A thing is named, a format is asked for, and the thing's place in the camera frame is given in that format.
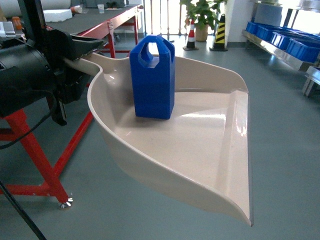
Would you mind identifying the white styrofoam block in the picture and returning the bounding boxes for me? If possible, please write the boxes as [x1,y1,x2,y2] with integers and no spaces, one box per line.
[43,9,73,23]

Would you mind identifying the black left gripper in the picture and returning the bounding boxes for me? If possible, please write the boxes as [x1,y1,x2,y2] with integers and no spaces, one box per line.
[41,27,105,125]

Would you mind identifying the clear plastic cup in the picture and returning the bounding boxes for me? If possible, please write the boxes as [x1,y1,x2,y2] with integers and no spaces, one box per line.
[97,4,105,14]

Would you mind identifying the red table frame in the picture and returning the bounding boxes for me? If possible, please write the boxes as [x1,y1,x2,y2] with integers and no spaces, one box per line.
[0,0,142,209]

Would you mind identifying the orange can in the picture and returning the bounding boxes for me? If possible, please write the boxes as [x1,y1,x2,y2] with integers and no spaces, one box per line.
[11,16,22,30]

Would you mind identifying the metal shelf rack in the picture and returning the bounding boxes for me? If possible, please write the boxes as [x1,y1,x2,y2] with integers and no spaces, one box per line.
[241,0,320,97]

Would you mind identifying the red white traffic cone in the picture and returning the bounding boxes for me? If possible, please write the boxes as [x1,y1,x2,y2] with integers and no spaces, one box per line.
[182,19,199,51]

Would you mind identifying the beige plastic dustpan tray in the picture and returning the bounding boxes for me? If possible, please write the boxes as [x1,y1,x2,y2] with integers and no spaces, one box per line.
[66,53,254,226]

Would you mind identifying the black yellow traffic cone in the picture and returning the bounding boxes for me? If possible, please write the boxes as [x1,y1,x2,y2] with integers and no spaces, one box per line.
[209,14,228,52]

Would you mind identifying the black cable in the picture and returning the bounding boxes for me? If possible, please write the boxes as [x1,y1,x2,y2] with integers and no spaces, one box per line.
[0,89,60,240]

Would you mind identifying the potted green plant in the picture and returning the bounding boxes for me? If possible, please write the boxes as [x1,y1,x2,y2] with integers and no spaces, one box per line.
[179,0,228,42]

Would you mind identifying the blue plastic block part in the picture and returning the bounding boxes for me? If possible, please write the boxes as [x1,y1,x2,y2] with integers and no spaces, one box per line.
[129,35,176,120]

